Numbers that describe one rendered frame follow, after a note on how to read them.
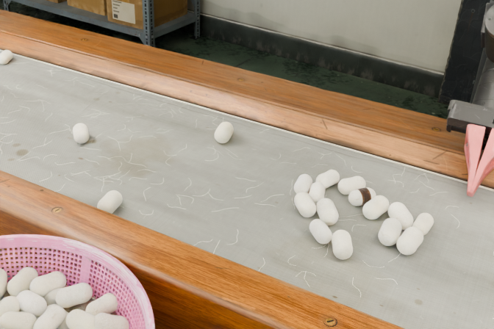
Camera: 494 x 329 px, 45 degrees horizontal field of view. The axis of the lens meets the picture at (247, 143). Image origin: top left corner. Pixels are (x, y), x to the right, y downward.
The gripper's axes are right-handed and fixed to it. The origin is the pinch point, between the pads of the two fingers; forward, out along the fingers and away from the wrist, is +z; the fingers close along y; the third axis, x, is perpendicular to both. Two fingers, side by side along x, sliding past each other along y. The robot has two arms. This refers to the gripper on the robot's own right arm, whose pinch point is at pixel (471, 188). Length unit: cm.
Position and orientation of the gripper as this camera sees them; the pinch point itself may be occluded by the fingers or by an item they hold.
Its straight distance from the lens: 74.8
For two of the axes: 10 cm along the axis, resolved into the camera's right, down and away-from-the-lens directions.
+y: 8.8, 2.6, -3.9
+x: 2.7, 4.2, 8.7
